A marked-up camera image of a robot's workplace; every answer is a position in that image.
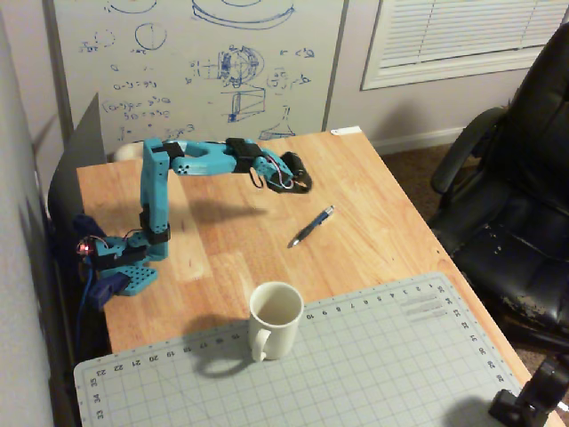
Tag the small white label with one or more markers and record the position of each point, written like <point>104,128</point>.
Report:
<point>347,130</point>

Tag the blue pen with black grip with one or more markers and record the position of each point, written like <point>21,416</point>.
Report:
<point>311,227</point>

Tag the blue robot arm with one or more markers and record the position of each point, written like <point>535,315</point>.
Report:
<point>155,187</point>

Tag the dark grey flat panel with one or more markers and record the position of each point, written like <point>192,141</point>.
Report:
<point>82,147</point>

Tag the whiteboard with blue drawings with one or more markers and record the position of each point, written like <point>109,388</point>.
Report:
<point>200,66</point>

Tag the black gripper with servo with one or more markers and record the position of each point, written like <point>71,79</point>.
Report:
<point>299,169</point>

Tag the cream ceramic mug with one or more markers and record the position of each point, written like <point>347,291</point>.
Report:
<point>275,320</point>

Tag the controller board with red light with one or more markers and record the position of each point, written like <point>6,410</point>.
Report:
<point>85,247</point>

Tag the grey gridded cutting mat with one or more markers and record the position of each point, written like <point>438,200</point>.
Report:
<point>333,369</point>

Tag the black leather office chair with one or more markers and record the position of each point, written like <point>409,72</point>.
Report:
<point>524,200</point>

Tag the white rounded object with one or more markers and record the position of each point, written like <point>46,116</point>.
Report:
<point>128,151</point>

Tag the dark blue table clamp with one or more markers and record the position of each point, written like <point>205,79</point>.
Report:
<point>86,227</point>
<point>109,289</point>

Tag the white window blinds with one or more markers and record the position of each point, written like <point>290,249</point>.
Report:
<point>467,35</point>

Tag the black camera stand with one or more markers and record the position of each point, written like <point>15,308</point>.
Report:
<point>529,396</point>

